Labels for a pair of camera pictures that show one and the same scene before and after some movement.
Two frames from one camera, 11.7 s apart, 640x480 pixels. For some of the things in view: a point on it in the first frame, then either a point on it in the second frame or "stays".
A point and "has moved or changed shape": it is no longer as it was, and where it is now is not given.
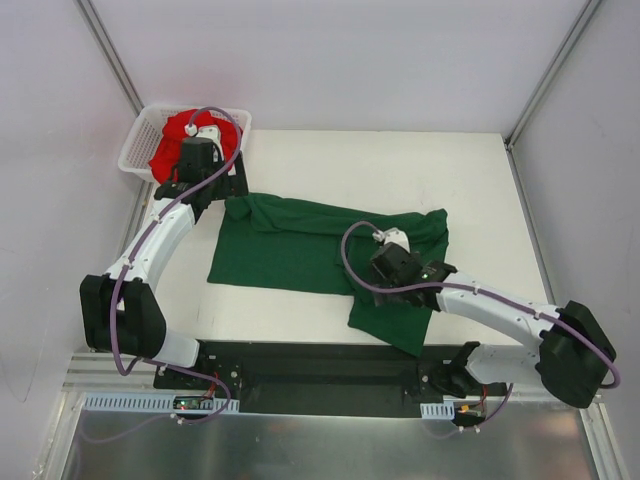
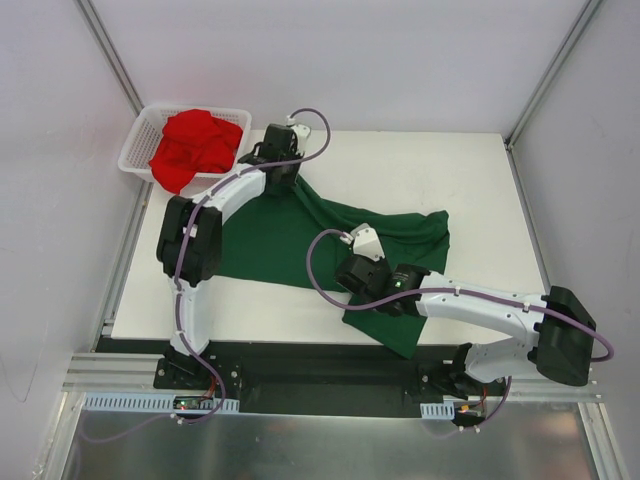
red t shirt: x=164 y=158 stays
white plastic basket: x=146 y=134 stays
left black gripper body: x=236 y=181 -> x=282 y=176
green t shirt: x=270 y=243 has moved or changed shape
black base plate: x=315 y=377 stays
